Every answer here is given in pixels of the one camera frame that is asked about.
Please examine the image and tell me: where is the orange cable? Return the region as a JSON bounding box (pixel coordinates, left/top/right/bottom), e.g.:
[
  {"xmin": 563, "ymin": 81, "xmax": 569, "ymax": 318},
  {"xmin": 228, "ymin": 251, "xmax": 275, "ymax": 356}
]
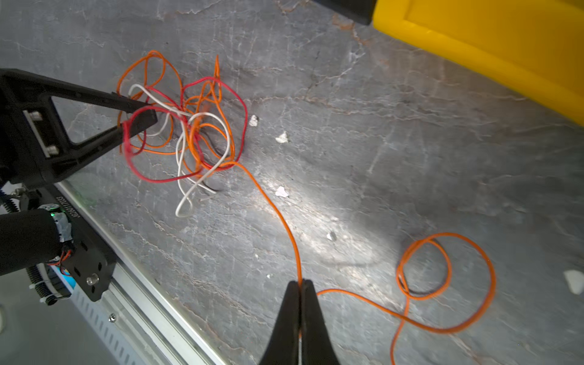
[
  {"xmin": 116, "ymin": 49, "xmax": 238, "ymax": 179},
  {"xmin": 218, "ymin": 161, "xmax": 497, "ymax": 365}
]

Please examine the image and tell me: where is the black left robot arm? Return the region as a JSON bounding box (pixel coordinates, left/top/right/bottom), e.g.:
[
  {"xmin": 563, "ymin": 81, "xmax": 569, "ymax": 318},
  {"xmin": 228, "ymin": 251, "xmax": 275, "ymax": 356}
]
[{"xmin": 1, "ymin": 68, "xmax": 157, "ymax": 301}]

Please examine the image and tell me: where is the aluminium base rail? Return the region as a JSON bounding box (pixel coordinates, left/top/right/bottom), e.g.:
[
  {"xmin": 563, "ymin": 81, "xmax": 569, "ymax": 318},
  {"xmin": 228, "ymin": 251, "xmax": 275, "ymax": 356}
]
[{"xmin": 56, "ymin": 182, "xmax": 226, "ymax": 364}]

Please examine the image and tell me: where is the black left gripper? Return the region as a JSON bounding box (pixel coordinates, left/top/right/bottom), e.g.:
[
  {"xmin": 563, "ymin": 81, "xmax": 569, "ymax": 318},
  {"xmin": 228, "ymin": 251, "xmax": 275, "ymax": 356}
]
[{"xmin": 1, "ymin": 68, "xmax": 158, "ymax": 189}]

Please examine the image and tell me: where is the red cable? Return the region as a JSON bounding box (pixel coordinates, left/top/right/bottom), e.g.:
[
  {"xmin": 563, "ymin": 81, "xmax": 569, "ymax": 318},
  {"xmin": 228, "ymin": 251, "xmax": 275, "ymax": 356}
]
[{"xmin": 122, "ymin": 77, "xmax": 249, "ymax": 184}]

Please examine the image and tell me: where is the white cable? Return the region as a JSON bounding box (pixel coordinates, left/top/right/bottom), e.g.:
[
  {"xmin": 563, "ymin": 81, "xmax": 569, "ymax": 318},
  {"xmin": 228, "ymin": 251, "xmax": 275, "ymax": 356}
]
[{"xmin": 127, "ymin": 84, "xmax": 232, "ymax": 218}]

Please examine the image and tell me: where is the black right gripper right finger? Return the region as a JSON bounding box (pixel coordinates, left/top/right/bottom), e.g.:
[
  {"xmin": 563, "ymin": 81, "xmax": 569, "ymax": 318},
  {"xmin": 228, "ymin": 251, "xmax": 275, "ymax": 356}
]
[{"xmin": 300, "ymin": 279, "xmax": 339, "ymax": 365}]

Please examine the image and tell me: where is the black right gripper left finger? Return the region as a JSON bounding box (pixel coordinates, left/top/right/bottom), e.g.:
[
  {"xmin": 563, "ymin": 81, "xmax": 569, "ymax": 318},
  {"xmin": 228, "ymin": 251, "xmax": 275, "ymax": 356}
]
[{"xmin": 259, "ymin": 281, "xmax": 301, "ymax": 365}]

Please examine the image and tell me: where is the white perforated cable duct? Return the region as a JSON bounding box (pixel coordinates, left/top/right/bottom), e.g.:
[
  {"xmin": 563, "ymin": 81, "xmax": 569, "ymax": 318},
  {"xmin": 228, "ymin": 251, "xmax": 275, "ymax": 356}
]
[{"xmin": 50, "ymin": 269, "xmax": 159, "ymax": 364}]

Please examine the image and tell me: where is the black storage bin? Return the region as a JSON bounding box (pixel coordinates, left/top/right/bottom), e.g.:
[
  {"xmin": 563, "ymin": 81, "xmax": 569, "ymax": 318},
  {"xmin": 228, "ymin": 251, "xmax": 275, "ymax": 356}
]
[{"xmin": 314, "ymin": 0, "xmax": 377, "ymax": 26}]

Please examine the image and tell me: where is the yellow storage bin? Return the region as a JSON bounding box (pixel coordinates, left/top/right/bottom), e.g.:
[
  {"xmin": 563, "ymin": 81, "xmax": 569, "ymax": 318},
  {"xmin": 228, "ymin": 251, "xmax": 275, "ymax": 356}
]
[{"xmin": 373, "ymin": 0, "xmax": 583, "ymax": 124}]

